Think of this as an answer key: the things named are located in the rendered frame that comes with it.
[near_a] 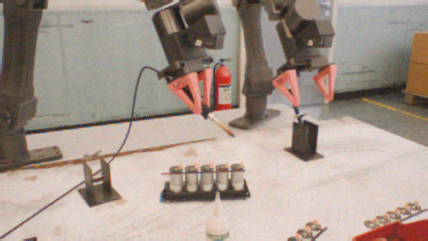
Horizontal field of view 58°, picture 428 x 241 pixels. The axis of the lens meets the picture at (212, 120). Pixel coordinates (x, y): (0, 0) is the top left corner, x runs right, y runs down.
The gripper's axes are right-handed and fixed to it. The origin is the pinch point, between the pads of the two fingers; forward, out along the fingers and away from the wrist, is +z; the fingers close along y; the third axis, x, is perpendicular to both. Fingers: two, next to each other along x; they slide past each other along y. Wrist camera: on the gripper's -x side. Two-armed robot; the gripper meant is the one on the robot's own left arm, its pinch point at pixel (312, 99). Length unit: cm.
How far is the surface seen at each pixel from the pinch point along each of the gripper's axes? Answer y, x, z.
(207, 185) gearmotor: -30.6, -0.9, 12.9
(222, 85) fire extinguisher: 103, 222, -83
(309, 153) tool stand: 0.3, 7.6, 10.8
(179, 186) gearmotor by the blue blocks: -35.4, 0.8, 11.8
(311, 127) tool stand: 1.2, 4.7, 5.3
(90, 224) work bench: -51, 3, 14
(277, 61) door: 169, 220, -100
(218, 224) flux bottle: -36.5, -14.6, 19.5
